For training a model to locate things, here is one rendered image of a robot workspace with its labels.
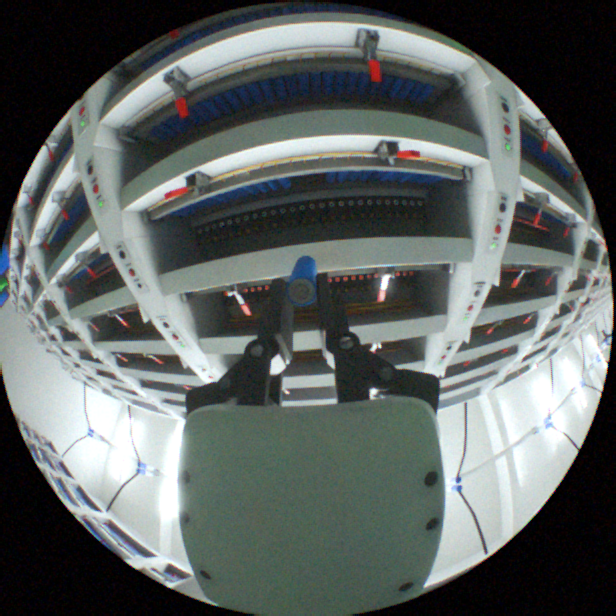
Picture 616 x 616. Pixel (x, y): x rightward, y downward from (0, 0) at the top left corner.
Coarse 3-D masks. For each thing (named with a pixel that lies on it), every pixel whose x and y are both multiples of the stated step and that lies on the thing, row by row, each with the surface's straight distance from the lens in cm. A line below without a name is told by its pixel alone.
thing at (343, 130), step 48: (192, 144) 32; (240, 144) 28; (288, 144) 27; (336, 144) 29; (432, 144) 32; (480, 144) 39; (144, 192) 36; (336, 192) 43; (384, 192) 46; (480, 192) 40
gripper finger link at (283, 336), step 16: (272, 288) 11; (272, 304) 10; (288, 304) 12; (272, 320) 9; (288, 320) 11; (272, 336) 9; (288, 336) 11; (272, 352) 9; (288, 352) 11; (240, 368) 10; (272, 368) 10; (224, 384) 9
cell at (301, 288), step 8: (304, 256) 17; (296, 264) 15; (304, 264) 14; (312, 264) 15; (296, 272) 12; (304, 272) 12; (312, 272) 13; (296, 280) 11; (304, 280) 11; (312, 280) 11; (288, 288) 11; (296, 288) 11; (304, 288) 11; (312, 288) 11; (288, 296) 12; (296, 296) 11; (304, 296) 11; (312, 296) 11; (296, 304) 12; (304, 304) 12
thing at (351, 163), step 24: (264, 168) 31; (288, 168) 31; (312, 168) 30; (336, 168) 31; (360, 168) 32; (384, 168) 33; (408, 168) 34; (432, 168) 36; (456, 168) 40; (192, 192) 36; (216, 192) 34
